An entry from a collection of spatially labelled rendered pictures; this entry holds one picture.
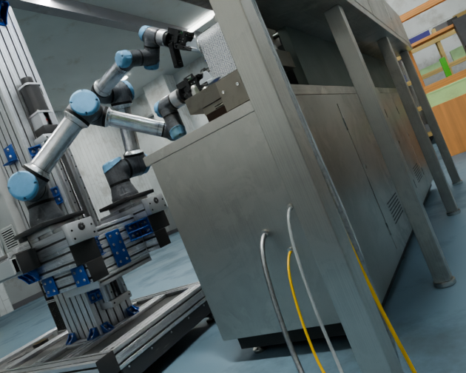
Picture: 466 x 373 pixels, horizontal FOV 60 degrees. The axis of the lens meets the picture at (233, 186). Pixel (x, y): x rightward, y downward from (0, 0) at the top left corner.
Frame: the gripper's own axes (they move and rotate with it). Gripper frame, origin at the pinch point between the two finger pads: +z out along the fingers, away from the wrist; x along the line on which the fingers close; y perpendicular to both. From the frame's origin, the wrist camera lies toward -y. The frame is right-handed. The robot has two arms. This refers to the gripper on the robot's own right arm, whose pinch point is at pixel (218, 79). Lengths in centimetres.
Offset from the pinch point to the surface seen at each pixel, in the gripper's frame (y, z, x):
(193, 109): -10.6, -4.1, -20.0
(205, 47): 14.2, 0.0, -0.2
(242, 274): -75, -8, -26
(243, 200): -50, 5, -26
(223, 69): 2.4, 4.2, -0.2
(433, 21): 125, 68, 895
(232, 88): -11.8, 15.6, -22.0
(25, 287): -73, -851, 350
